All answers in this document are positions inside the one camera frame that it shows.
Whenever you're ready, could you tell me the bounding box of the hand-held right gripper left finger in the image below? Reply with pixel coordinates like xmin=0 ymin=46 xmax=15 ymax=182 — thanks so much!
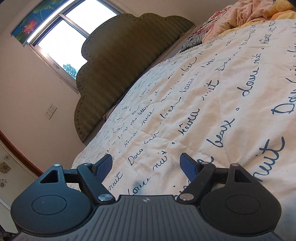
xmin=38 ymin=154 xmax=116 ymax=205

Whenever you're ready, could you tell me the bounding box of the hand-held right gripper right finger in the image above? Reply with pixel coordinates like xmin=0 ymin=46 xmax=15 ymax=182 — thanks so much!
xmin=177 ymin=152 xmax=258 ymax=205

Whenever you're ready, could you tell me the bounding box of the beige pillow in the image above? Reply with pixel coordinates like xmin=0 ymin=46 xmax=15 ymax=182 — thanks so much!
xmin=101 ymin=102 xmax=119 ymax=121

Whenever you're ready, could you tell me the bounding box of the white script-printed blanket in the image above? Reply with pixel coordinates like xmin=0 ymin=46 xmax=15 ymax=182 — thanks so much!
xmin=70 ymin=19 xmax=296 ymax=223

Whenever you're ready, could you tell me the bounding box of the white door with flower stickers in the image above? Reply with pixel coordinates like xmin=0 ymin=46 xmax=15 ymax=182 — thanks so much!
xmin=0 ymin=139 xmax=40 ymax=210

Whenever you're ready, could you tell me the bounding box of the olive padded headboard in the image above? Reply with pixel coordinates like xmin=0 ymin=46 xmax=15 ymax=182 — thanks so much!
xmin=74 ymin=13 xmax=196 ymax=144

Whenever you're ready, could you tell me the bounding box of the black and white patterned pillow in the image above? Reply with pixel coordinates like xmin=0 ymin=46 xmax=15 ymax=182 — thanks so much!
xmin=179 ymin=32 xmax=210 ymax=53

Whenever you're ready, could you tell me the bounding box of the window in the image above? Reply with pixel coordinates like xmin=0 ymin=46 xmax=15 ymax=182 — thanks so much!
xmin=26 ymin=0 xmax=126 ymax=93

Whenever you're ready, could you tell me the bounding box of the pink and yellow floral quilt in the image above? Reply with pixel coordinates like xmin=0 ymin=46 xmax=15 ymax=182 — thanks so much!
xmin=199 ymin=0 xmax=296 ymax=43

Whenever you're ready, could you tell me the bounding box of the blue floral window blind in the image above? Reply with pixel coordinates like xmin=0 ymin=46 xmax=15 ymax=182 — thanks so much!
xmin=10 ymin=0 xmax=71 ymax=45

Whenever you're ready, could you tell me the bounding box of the white wall socket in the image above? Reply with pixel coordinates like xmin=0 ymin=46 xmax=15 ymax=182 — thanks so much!
xmin=45 ymin=97 xmax=58 ymax=120

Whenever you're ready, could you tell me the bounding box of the brown wooden door frame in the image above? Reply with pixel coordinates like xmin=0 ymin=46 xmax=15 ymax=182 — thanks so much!
xmin=0 ymin=129 xmax=45 ymax=177

